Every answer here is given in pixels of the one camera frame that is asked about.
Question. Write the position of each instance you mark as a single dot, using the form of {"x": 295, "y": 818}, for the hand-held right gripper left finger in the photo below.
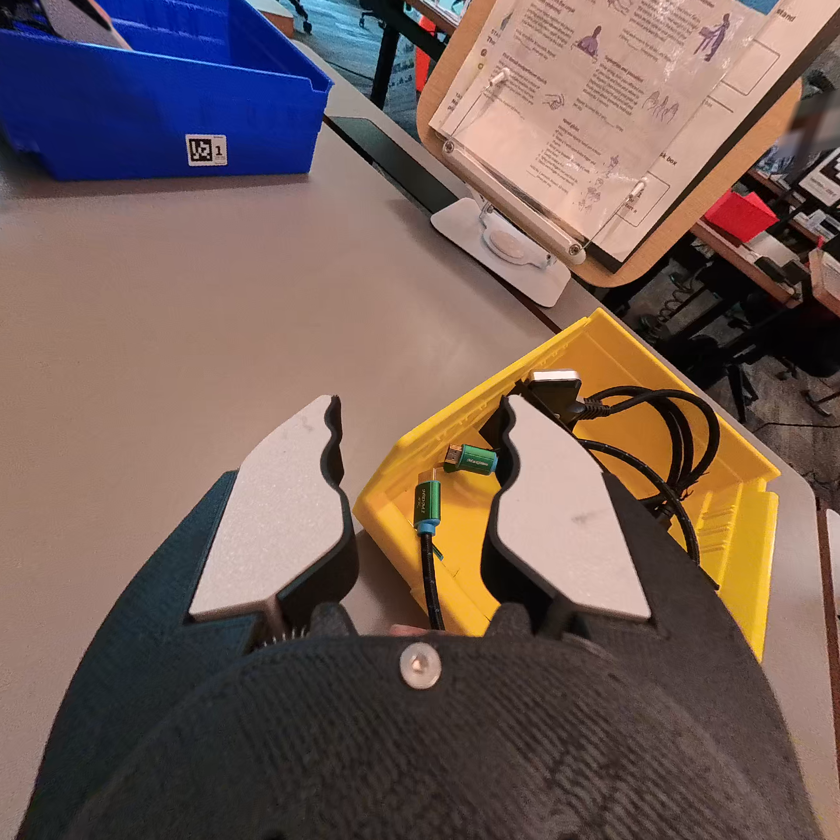
{"x": 275, "y": 525}

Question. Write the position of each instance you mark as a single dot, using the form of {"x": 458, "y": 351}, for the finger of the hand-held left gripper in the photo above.
{"x": 85, "y": 19}

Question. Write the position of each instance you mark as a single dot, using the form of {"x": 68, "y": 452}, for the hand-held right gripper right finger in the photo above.
{"x": 564, "y": 525}

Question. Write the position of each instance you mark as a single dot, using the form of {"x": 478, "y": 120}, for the blue plastic bin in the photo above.
{"x": 131, "y": 98}

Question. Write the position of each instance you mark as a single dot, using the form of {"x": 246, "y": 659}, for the yellow plastic bin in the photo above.
{"x": 623, "y": 354}

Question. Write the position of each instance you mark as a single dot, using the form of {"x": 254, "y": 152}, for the red plastic bin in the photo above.
{"x": 741, "y": 216}

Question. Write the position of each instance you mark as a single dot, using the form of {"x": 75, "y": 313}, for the printed instruction sheet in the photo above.
{"x": 590, "y": 98}

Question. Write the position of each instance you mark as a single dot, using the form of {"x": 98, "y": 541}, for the small framed marker sign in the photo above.
{"x": 823, "y": 177}

